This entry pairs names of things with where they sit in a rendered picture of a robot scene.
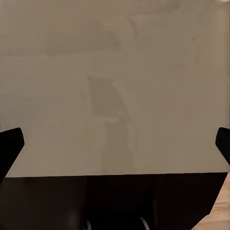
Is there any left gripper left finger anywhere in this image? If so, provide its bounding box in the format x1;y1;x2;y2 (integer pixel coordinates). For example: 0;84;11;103
0;127;24;184

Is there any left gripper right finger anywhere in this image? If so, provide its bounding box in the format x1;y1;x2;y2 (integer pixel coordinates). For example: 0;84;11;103
215;127;230;165

